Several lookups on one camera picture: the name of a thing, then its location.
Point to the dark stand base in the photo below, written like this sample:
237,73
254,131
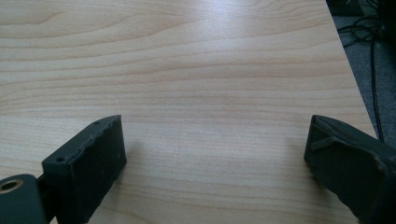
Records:
345,6

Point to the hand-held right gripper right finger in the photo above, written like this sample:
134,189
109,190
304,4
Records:
351,165

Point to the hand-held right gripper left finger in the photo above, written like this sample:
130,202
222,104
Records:
87,168

